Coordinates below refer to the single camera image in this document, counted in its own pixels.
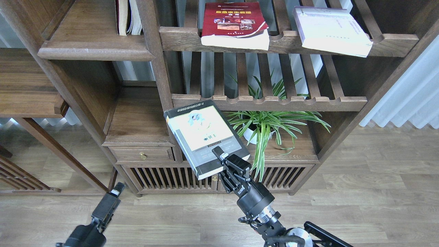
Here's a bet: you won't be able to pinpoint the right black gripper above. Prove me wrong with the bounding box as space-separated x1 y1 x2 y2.
212 146 286 237

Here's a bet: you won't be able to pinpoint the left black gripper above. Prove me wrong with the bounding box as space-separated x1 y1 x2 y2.
57 182 126 247

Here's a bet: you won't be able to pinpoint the green grey cover book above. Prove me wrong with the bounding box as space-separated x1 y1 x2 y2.
164 100 250 180

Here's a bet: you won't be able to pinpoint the white lavender cover book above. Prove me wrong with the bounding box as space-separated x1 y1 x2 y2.
293 6 373 58

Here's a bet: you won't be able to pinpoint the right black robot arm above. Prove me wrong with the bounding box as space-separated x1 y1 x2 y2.
213 147 349 247

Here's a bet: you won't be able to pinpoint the upright books on shelf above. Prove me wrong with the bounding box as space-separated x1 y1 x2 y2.
115 0 142 36

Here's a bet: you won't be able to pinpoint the white plant pot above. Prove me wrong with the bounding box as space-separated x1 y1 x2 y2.
242 124 275 145

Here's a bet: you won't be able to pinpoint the green spider plant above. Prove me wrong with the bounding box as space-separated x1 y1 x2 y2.
223 70 332 182

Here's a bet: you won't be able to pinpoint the brass drawer knob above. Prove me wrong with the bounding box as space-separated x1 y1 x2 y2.
139 152 147 161

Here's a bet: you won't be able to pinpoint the dark wooden bookshelf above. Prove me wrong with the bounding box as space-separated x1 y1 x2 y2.
1 0 438 196

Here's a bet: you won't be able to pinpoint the red cover book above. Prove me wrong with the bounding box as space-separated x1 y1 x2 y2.
201 2 270 51

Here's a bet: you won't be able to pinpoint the white curtain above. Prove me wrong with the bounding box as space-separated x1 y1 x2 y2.
360 37 439 129

